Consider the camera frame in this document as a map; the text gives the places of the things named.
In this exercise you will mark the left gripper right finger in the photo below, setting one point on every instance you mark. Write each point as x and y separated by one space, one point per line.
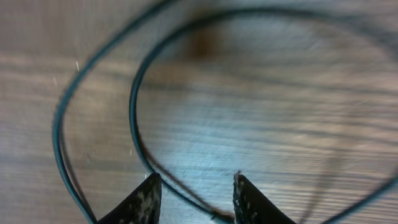
251 206

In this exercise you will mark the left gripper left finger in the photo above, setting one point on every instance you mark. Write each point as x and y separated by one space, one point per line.
142 206

